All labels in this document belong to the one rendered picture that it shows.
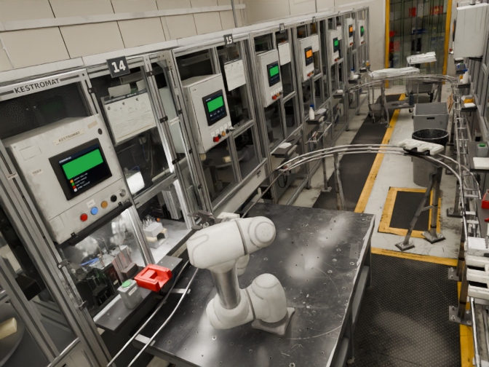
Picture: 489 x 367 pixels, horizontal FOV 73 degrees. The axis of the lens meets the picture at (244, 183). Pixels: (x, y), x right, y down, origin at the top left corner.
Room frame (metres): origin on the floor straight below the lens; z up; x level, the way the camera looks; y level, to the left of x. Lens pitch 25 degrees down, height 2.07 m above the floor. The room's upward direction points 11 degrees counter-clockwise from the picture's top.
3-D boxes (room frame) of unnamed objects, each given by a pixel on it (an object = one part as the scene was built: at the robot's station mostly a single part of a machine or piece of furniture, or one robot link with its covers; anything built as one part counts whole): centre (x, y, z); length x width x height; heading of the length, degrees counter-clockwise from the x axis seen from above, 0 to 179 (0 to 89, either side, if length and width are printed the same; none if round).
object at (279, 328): (1.28, -0.03, 0.71); 0.22 x 0.18 x 0.06; 147
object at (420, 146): (2.68, -1.59, 0.84); 0.37 x 0.14 x 0.10; 25
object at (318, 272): (1.69, -0.06, 0.66); 1.50 x 1.06 x 0.04; 147
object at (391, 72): (6.15, -3.09, 0.48); 0.88 x 0.56 x 0.96; 75
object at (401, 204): (2.98, -1.72, 0.01); 1.00 x 0.55 x 0.01; 147
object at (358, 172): (5.46, -2.41, 0.01); 5.85 x 0.59 x 0.01; 147
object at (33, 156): (1.49, 0.82, 1.60); 0.42 x 0.29 x 0.46; 147
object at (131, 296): (1.33, 0.68, 0.97); 0.08 x 0.08 x 0.12; 57
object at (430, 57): (7.00, -4.12, 0.48); 0.84 x 0.58 x 0.97; 155
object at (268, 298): (1.27, -0.01, 0.85); 0.18 x 0.16 x 0.22; 100
